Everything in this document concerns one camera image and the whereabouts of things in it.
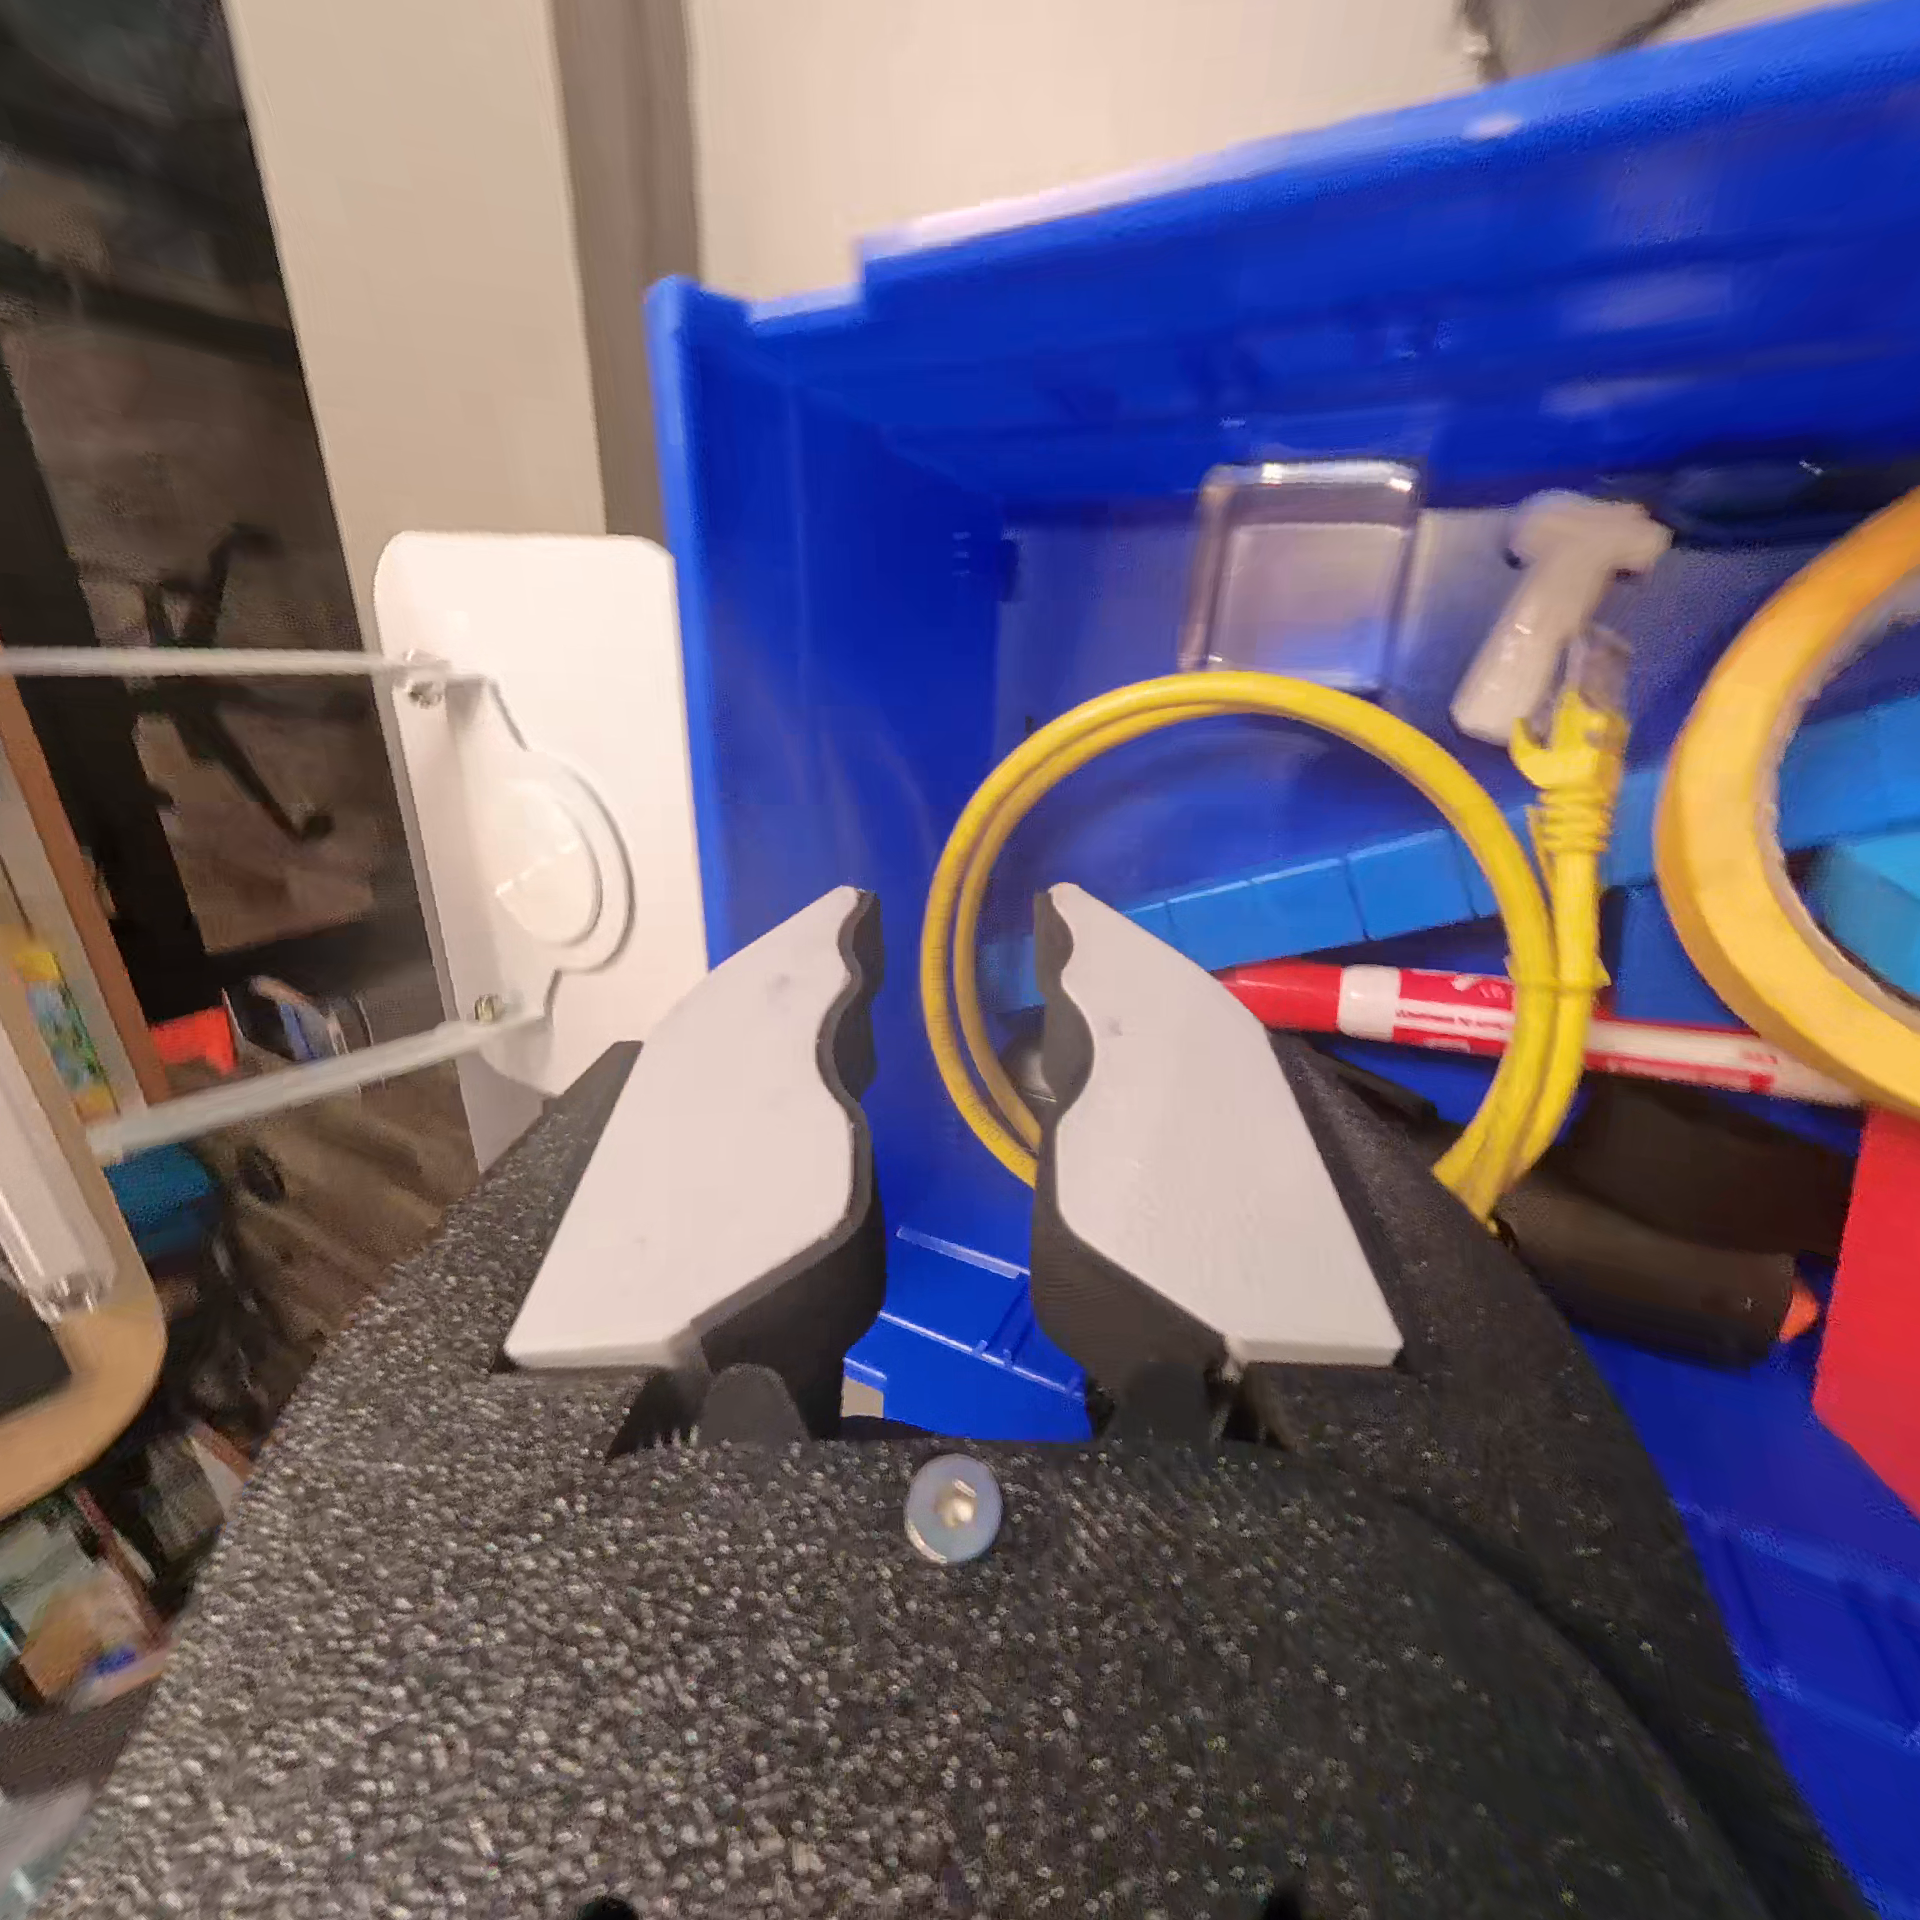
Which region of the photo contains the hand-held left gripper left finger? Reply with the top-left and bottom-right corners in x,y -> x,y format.
505,886 -> 889,1390

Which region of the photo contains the clear acrylic rod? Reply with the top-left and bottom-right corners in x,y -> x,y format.
89,998 -> 549,1158
0,644 -> 496,706

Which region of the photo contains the white stand plate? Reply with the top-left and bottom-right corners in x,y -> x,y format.
372,534 -> 706,1174

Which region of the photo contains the clear plastic box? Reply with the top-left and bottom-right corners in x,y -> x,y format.
1177,458 -> 1424,696

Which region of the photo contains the white spray trigger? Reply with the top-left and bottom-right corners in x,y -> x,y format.
1446,491 -> 1673,747

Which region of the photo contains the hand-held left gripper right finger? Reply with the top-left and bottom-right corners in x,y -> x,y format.
1029,883 -> 1408,1419

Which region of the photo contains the red plastic block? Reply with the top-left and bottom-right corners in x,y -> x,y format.
1812,1111 -> 1920,1519

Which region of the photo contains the blue segmented plastic bar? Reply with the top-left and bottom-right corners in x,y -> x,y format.
976,704 -> 1920,1022

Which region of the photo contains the yellow network cable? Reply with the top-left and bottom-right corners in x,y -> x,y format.
919,631 -> 1637,1225

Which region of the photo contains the black strap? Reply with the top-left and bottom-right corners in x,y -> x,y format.
1500,1079 -> 1824,1368

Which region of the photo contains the yellow tape roll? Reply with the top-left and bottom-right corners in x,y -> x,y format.
1655,487 -> 1920,1120

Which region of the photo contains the blue plastic bin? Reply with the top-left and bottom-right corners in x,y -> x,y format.
645,0 -> 1920,1920

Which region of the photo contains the red marker pen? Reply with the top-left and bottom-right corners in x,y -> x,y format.
1215,960 -> 1862,1114

